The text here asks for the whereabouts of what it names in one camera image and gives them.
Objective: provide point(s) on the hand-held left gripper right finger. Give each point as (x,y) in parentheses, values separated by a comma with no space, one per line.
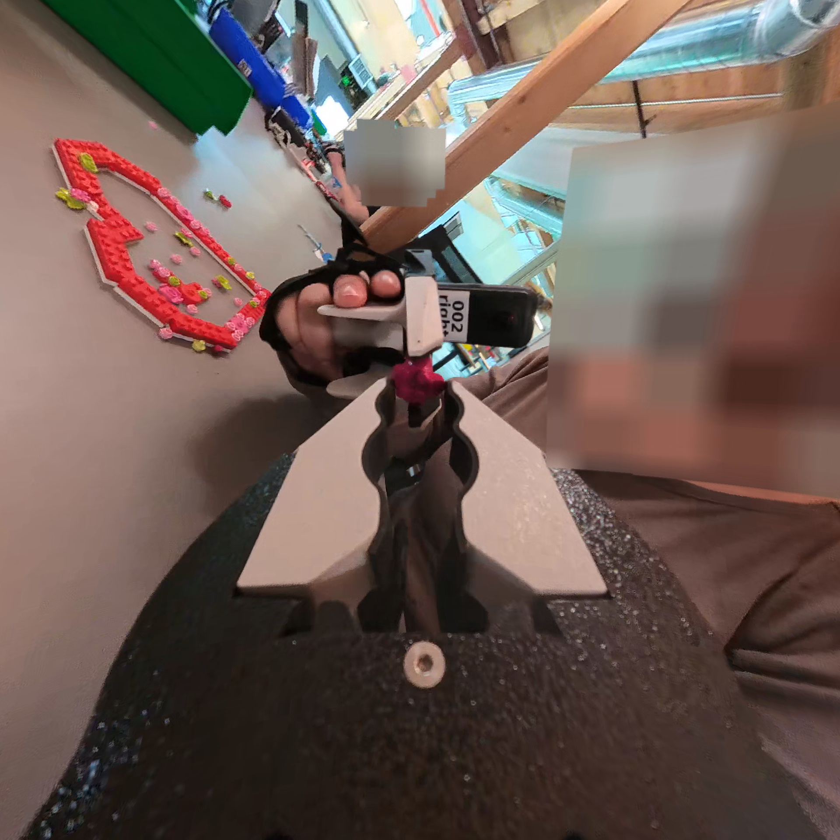
(525,525)

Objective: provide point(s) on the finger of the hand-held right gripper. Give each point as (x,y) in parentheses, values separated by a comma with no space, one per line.
(423,315)

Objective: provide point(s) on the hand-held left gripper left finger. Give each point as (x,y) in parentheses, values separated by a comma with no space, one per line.
(315,518)

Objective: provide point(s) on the magenta lego flower piece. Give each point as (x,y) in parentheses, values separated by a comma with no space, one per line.
(413,384)

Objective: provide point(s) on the scattered lego flower pieces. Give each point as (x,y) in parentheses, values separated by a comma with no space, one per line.
(172,291)

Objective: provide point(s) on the person's right hand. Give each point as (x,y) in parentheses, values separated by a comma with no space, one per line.
(308,331)

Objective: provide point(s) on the blue white small tool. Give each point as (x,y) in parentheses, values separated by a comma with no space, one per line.
(313,244)

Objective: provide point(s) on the blue plastic bin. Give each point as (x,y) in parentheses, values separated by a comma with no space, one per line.
(296,111)
(253,59)

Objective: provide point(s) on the green plastic bin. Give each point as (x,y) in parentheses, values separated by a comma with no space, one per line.
(164,59)

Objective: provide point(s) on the silver spiral air duct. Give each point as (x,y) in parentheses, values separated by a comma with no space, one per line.
(656,46)

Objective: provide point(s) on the red lego heart frame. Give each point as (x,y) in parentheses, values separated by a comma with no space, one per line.
(118,164)

